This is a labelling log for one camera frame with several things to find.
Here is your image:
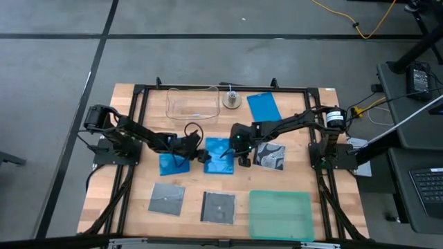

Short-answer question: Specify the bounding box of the black power adapter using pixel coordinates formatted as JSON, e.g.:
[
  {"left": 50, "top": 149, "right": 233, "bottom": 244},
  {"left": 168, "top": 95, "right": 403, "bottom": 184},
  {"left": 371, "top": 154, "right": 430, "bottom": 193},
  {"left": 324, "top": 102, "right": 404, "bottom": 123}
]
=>
[{"left": 405, "top": 64, "right": 433, "bottom": 102}]

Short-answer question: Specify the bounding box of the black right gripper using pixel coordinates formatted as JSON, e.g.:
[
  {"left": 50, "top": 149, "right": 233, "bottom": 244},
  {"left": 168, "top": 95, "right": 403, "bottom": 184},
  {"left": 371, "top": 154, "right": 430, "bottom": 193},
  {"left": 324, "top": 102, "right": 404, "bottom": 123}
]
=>
[{"left": 219, "top": 122, "right": 264, "bottom": 169}]

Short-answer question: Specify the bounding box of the yellow power cord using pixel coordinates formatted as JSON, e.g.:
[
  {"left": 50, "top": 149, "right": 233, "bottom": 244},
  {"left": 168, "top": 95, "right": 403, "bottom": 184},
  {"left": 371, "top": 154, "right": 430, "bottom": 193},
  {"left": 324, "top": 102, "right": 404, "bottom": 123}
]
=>
[{"left": 352, "top": 97, "right": 387, "bottom": 117}]

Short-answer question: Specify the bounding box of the clear jewel case grey insert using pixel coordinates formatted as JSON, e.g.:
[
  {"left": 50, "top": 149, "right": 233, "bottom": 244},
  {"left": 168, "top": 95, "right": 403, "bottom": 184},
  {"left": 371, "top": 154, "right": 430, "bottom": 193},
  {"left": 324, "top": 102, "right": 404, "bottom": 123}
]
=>
[{"left": 147, "top": 182, "right": 186, "bottom": 217}]

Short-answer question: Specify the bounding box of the black power cable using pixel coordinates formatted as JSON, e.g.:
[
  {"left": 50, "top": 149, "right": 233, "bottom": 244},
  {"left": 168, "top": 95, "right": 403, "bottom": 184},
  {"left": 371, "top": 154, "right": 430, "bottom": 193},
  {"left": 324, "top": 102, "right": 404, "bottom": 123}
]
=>
[{"left": 345, "top": 86, "right": 443, "bottom": 120}]

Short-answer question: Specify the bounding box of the black desk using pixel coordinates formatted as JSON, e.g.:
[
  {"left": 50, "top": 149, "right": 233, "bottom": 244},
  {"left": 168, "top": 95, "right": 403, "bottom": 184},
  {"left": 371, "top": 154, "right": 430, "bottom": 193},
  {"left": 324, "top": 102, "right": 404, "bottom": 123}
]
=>
[
  {"left": 387, "top": 147, "right": 443, "bottom": 236},
  {"left": 376, "top": 61, "right": 443, "bottom": 150}
]

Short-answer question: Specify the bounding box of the black chair leg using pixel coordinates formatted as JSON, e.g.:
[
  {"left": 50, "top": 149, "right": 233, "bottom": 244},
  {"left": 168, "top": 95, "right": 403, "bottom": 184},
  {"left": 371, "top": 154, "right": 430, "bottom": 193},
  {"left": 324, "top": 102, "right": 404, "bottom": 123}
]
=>
[{"left": 0, "top": 151, "right": 27, "bottom": 167}]

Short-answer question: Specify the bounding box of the black desk leg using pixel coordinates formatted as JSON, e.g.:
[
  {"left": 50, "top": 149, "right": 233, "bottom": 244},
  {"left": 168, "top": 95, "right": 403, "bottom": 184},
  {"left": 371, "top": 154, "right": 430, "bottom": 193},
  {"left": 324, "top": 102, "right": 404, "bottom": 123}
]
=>
[{"left": 386, "top": 19, "right": 443, "bottom": 74}]

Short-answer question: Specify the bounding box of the blue plastic disc case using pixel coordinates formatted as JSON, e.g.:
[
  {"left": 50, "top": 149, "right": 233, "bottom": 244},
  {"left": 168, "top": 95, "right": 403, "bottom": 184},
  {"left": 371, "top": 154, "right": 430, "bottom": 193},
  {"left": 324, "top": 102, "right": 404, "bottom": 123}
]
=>
[
  {"left": 158, "top": 136, "right": 191, "bottom": 177},
  {"left": 203, "top": 137, "right": 235, "bottom": 175},
  {"left": 246, "top": 91, "right": 283, "bottom": 123}
]

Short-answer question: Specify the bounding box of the yellow floor cable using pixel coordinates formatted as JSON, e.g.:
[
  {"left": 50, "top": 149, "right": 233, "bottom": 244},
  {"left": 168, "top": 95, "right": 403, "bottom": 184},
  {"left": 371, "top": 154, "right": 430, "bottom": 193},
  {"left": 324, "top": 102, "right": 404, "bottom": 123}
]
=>
[{"left": 310, "top": 0, "right": 397, "bottom": 39}]

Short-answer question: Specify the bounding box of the clear plastic bin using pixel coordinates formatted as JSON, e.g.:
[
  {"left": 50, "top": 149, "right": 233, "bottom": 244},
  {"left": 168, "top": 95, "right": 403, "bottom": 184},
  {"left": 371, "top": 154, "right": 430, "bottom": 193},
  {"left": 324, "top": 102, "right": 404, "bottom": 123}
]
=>
[{"left": 165, "top": 85, "right": 222, "bottom": 125}]

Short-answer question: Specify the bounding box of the black keyboard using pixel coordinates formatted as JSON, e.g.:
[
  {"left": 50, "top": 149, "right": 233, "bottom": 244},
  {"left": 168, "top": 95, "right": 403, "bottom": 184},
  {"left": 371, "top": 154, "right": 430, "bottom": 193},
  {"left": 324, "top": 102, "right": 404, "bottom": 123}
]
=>
[{"left": 409, "top": 167, "right": 443, "bottom": 219}]

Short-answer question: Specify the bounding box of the black white patterned jewel case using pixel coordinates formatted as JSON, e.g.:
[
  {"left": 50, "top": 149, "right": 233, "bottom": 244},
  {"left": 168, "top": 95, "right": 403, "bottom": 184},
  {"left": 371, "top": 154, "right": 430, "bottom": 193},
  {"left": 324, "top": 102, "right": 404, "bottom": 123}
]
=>
[{"left": 253, "top": 141, "right": 287, "bottom": 172}]

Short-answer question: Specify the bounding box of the black aluminium table frame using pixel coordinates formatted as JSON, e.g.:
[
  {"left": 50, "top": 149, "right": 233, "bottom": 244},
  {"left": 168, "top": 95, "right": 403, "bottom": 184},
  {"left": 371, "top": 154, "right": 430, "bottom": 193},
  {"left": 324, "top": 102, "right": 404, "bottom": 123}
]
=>
[{"left": 78, "top": 76, "right": 370, "bottom": 249}]

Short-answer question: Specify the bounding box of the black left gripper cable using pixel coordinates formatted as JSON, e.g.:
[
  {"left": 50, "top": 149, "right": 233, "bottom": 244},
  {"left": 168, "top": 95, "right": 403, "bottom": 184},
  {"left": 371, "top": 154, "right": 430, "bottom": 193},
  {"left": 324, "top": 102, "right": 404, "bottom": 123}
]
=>
[{"left": 165, "top": 121, "right": 205, "bottom": 169}]

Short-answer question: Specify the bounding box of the white paper box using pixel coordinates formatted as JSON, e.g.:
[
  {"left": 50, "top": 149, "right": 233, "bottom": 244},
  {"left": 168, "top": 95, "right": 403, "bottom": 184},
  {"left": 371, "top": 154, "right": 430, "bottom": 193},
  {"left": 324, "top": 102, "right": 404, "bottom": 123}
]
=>
[{"left": 347, "top": 137, "right": 373, "bottom": 178}]

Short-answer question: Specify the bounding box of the white cable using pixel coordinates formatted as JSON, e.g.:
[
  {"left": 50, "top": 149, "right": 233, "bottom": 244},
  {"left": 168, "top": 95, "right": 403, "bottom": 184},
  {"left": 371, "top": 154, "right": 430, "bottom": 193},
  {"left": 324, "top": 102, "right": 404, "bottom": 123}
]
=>
[{"left": 366, "top": 107, "right": 392, "bottom": 127}]

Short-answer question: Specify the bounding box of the grey metal pole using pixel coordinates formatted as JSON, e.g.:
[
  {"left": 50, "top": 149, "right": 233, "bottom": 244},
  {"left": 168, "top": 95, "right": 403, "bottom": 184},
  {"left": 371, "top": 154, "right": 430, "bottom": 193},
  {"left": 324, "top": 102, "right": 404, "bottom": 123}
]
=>
[{"left": 366, "top": 93, "right": 443, "bottom": 146}]

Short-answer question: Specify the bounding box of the green translucent tray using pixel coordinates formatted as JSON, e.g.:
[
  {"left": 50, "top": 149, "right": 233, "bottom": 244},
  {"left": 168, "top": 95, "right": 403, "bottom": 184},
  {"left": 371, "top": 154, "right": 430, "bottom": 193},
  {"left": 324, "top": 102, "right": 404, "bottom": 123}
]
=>
[{"left": 248, "top": 190, "right": 316, "bottom": 242}]

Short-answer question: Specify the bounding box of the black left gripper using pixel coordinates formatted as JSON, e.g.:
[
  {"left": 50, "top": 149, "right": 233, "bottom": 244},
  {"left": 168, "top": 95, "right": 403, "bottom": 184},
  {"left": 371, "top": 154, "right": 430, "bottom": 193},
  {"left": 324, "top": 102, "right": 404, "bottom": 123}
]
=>
[{"left": 172, "top": 133, "right": 213, "bottom": 165}]

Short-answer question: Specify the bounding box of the clear jewel case black spine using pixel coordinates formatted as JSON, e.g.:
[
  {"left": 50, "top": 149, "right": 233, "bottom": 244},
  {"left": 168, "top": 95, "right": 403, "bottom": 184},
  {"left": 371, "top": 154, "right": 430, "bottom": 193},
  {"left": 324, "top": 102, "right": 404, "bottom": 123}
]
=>
[{"left": 199, "top": 191, "right": 237, "bottom": 226}]

